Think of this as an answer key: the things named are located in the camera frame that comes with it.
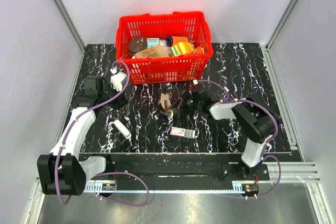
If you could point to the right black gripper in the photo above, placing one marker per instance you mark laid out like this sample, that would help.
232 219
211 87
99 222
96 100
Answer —
177 105

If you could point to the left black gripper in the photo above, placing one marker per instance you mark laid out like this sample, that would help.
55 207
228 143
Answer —
122 100

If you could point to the white stapler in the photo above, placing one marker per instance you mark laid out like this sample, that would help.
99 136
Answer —
122 129

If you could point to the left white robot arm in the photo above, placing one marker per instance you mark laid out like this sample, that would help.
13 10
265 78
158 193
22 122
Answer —
60 172

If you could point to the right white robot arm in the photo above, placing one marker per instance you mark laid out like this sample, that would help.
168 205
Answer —
258 121

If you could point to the red white staple box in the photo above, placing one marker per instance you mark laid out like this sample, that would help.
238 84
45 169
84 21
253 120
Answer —
181 132

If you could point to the yellow green snack pack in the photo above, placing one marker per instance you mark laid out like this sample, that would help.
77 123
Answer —
182 48

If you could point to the brown cardboard packet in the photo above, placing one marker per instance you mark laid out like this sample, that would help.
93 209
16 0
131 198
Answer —
157 51

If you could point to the red plastic shopping basket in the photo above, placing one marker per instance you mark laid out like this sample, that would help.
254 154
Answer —
192 25

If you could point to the orange snack packet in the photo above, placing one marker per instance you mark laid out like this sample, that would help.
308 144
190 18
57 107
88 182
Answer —
199 50

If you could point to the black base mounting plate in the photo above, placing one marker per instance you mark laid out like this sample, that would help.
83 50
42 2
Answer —
182 165

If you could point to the orange bottle blue cap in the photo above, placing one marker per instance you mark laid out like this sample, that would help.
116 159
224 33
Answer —
172 40

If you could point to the teal white small box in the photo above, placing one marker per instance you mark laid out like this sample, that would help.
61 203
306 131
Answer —
152 41

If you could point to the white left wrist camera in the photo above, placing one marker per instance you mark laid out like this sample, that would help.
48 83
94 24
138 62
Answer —
117 79

